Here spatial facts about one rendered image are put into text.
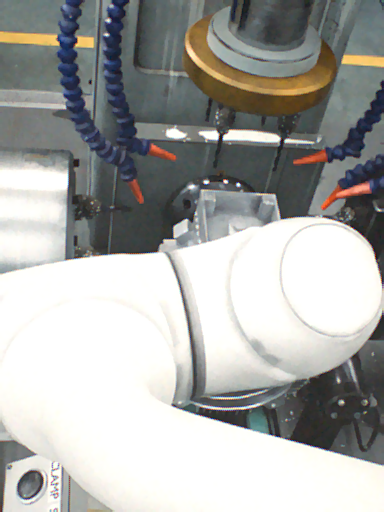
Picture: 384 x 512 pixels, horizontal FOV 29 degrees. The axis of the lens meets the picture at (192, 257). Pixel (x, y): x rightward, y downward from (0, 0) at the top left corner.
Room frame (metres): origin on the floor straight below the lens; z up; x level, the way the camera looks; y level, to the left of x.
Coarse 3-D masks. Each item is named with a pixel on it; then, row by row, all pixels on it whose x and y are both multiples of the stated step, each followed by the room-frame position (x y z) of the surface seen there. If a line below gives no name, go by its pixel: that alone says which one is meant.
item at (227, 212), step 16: (208, 192) 0.73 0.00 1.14; (224, 192) 0.73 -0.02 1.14; (208, 208) 0.71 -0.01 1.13; (224, 208) 0.73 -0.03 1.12; (240, 208) 0.74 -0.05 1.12; (256, 208) 0.74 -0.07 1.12; (272, 208) 0.73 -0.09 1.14; (208, 224) 0.70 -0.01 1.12; (224, 224) 0.71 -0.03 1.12; (240, 224) 0.69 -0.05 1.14; (256, 224) 0.72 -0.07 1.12; (192, 240) 0.70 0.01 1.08; (208, 240) 0.64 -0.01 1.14
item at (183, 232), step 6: (180, 222) 0.72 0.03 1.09; (186, 222) 0.72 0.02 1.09; (174, 228) 0.72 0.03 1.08; (180, 228) 0.71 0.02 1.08; (186, 228) 0.71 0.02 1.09; (192, 228) 0.72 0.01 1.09; (174, 234) 0.71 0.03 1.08; (180, 234) 0.70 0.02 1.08; (186, 234) 0.71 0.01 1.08; (192, 234) 0.71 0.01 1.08; (180, 240) 0.70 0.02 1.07; (186, 240) 0.71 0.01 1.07; (282, 396) 0.57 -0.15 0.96; (180, 402) 0.53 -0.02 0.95; (186, 402) 0.53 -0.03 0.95; (270, 402) 0.56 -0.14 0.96; (276, 402) 0.56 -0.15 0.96; (282, 402) 0.56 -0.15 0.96; (180, 408) 0.53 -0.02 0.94; (270, 408) 0.56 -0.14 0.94
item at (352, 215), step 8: (368, 176) 0.86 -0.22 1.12; (376, 176) 0.84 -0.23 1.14; (352, 200) 0.88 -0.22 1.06; (360, 200) 0.85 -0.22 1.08; (368, 200) 0.83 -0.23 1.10; (344, 208) 0.84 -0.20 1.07; (352, 208) 0.84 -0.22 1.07; (360, 208) 0.84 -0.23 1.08; (312, 216) 0.82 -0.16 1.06; (320, 216) 0.82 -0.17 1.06; (328, 216) 0.82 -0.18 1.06; (336, 216) 0.83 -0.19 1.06; (344, 216) 0.82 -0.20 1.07; (352, 216) 0.82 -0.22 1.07; (360, 216) 0.82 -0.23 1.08; (344, 224) 0.81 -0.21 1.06; (352, 224) 0.82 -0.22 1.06; (360, 224) 0.82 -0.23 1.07; (376, 328) 0.68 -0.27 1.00; (376, 336) 0.68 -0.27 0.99
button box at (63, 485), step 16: (16, 464) 0.35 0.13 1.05; (32, 464) 0.35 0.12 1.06; (48, 464) 0.35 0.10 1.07; (16, 480) 0.33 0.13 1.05; (48, 480) 0.33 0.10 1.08; (64, 480) 0.33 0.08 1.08; (16, 496) 0.32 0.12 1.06; (48, 496) 0.31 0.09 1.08; (64, 496) 0.32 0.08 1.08; (80, 496) 0.33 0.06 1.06
